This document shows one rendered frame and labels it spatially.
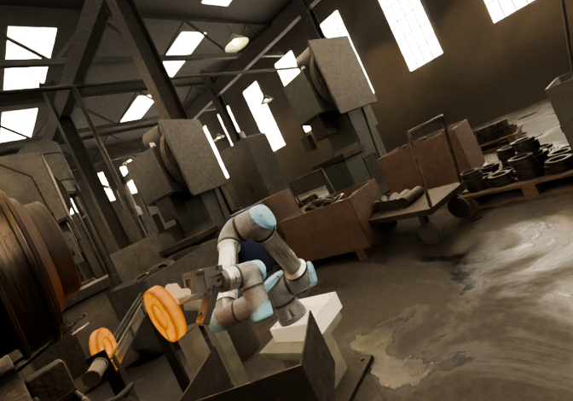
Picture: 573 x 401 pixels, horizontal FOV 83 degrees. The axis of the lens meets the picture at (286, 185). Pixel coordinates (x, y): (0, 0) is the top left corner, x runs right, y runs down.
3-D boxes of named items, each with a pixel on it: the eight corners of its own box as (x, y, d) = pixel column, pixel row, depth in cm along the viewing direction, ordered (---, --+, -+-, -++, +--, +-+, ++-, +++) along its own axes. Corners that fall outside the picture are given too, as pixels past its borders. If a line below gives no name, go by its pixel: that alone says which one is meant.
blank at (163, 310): (159, 293, 81) (170, 286, 84) (136, 290, 92) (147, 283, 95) (183, 347, 83) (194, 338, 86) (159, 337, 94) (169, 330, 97)
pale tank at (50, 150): (97, 311, 794) (17, 144, 786) (89, 312, 859) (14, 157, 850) (134, 292, 859) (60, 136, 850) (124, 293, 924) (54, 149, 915)
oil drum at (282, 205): (297, 254, 454) (269, 196, 452) (270, 259, 496) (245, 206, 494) (321, 236, 496) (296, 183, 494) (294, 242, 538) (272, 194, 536)
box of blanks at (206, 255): (180, 356, 285) (141, 276, 284) (128, 363, 327) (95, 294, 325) (245, 295, 375) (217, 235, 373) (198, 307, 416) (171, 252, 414)
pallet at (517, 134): (526, 131, 571) (516, 108, 570) (520, 141, 514) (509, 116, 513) (456, 155, 656) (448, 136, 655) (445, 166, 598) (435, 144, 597)
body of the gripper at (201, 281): (179, 274, 98) (214, 265, 107) (183, 303, 97) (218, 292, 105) (190, 272, 93) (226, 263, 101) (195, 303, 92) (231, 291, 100)
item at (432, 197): (489, 211, 289) (444, 113, 287) (457, 245, 252) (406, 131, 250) (385, 227, 386) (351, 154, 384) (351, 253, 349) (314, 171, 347)
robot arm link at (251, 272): (271, 278, 110) (263, 254, 112) (245, 287, 102) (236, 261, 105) (259, 285, 115) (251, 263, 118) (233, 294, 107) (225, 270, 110)
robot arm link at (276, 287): (276, 299, 170) (264, 276, 170) (298, 288, 167) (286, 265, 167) (270, 310, 158) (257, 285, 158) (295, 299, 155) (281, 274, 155)
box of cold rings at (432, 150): (489, 169, 432) (466, 117, 431) (480, 188, 371) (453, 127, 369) (416, 191, 501) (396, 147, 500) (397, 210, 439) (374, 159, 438)
